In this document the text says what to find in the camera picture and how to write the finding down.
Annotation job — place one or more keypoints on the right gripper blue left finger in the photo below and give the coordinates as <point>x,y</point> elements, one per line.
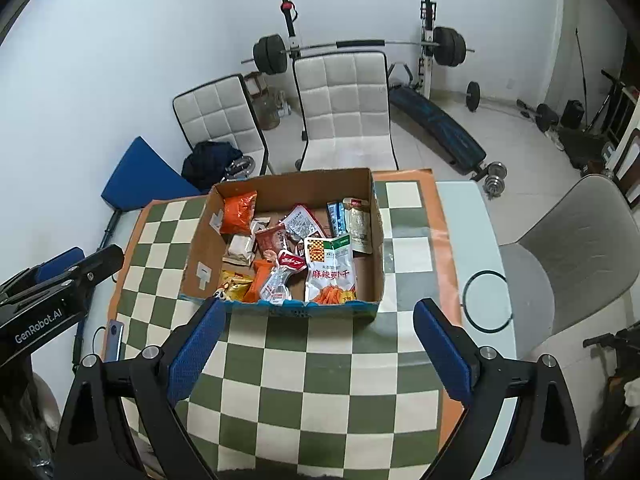
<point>189,347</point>

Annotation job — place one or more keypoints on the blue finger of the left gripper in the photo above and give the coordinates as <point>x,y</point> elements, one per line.
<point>59,263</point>

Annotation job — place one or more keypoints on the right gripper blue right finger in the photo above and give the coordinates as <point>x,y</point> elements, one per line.
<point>451,350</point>

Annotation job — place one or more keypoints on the yellow snack packet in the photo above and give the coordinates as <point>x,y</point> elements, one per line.
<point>233,286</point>

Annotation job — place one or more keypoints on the red white jinzai snack pouch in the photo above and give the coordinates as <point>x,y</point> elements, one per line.
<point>275,289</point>

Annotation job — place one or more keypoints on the orange snack packet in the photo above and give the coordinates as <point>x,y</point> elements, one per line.
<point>262,270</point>
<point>238,213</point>

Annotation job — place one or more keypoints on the green white dried tofu pouch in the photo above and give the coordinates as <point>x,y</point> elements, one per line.
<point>331,276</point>

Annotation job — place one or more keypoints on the brown shrimp snack packet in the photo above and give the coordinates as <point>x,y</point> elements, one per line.
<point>272,241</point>

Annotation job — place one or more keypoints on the clear red-top snack pouch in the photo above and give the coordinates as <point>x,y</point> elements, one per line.
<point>358,224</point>

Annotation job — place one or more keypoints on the long blue snack bar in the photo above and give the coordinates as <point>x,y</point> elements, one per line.
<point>337,219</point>

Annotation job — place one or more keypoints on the red white label snack pouch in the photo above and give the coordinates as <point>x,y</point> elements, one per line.
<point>300,223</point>

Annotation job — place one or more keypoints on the white wafer packet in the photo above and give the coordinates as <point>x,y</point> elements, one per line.
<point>240,251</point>

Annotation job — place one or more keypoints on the blue smartphone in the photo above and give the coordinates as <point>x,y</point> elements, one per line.
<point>113,340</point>

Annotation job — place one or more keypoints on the green checkered table mat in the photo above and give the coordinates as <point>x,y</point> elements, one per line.
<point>352,398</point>

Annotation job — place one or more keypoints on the blue cushion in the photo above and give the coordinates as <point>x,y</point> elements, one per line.
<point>142,176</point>

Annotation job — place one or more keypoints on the open cardboard box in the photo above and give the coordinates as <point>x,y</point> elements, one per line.
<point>276,197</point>

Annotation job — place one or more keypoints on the dark blue clothing bundle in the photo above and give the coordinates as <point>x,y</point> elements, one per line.
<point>207,164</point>

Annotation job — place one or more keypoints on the grey plastic chair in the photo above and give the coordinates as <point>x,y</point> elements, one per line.
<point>578,258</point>

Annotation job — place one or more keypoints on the small chrome dumbbell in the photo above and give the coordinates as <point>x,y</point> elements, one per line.
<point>495,180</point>

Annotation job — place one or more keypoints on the black weight bench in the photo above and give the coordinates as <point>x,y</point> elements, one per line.
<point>457,146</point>

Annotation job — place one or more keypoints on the white quilted chair left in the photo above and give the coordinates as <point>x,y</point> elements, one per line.
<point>221,111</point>

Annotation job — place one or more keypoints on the white quilted chair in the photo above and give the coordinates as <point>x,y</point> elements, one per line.
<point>221,111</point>
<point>345,107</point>

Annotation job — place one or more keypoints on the white quilted chair centre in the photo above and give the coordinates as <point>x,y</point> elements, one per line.
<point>345,107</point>

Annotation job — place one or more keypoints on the barbell with black plates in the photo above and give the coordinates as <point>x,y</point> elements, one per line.
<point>271,54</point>

